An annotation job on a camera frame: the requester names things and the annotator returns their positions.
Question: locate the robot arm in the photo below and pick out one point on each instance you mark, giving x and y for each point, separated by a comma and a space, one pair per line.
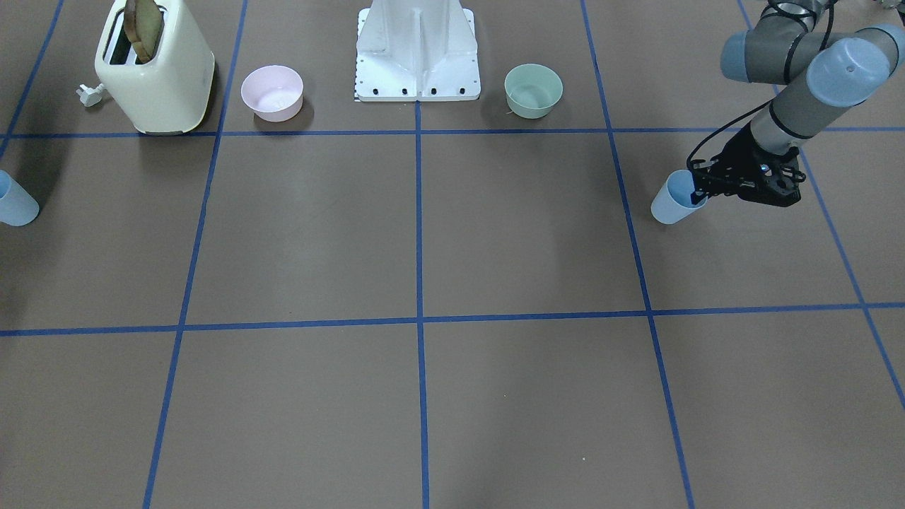
822, 75

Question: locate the cream toaster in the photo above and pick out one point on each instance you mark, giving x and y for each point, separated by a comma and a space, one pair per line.
169, 94

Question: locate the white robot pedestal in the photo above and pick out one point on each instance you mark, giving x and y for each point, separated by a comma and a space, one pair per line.
416, 51

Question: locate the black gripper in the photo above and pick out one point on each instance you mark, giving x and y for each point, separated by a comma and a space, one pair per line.
737, 158

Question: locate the blue cup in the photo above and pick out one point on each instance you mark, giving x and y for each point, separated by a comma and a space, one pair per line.
18, 208
670, 203

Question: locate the toast slice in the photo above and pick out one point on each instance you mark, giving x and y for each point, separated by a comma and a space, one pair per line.
143, 25

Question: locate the green bowl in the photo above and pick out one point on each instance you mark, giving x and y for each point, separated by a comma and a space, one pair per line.
532, 90

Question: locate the pink bowl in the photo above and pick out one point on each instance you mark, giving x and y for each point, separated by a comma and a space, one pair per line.
274, 93

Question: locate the white toaster plug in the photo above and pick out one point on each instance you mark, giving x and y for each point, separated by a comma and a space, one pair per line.
91, 96

